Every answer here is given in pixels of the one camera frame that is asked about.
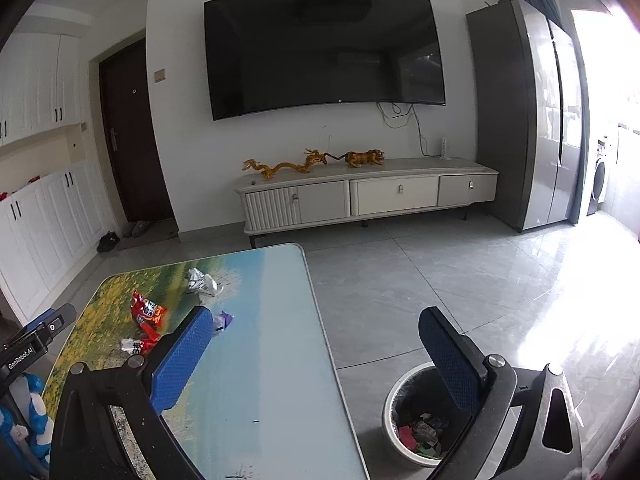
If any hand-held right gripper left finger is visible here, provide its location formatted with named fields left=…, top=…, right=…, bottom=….
left=50, top=305, right=213, bottom=480

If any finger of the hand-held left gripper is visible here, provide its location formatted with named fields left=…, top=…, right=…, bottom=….
left=0, top=304, right=77, bottom=348

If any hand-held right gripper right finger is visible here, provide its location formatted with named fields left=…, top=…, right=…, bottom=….
left=419, top=306, right=583, bottom=480

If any red white wrapper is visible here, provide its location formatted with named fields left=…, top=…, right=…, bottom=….
left=120, top=337, right=160, bottom=356

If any red snack packet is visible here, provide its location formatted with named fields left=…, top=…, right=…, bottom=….
left=131, top=291, right=167, bottom=338

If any silver white wrapper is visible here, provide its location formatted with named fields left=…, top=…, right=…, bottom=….
left=412, top=416, right=437, bottom=441

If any white round trash bin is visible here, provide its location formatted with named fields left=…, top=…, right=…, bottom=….
left=382, top=364, right=481, bottom=468

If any person's left hand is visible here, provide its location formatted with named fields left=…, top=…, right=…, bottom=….
left=0, top=372, right=55, bottom=472

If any landscape printed table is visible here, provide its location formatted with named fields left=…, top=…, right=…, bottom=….
left=42, top=242, right=371, bottom=480

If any white floor cabinet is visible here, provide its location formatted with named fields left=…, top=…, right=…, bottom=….
left=0, top=157, right=118, bottom=326

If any white television cabinet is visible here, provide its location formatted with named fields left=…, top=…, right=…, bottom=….
left=235, top=157, right=500, bottom=248

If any dark brown entrance door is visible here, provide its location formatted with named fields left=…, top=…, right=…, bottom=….
left=98, top=37, right=176, bottom=226

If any golden tiger figurine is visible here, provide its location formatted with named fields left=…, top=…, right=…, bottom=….
left=327, top=149, right=386, bottom=168

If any golden dragon figurine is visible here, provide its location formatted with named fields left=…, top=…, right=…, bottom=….
left=243, top=148, right=328, bottom=180

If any white washing machine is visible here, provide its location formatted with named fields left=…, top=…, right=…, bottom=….
left=585, top=135, right=613, bottom=216

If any grey double door refrigerator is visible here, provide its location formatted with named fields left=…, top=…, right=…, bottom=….
left=466, top=0, right=586, bottom=233

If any white wall cabinet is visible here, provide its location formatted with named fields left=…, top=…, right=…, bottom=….
left=0, top=32, right=91, bottom=147

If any black television cable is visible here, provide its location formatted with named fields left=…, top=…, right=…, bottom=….
left=376, top=101, right=443, bottom=158

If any black wall television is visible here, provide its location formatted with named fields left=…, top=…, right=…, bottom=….
left=203, top=0, right=447, bottom=122

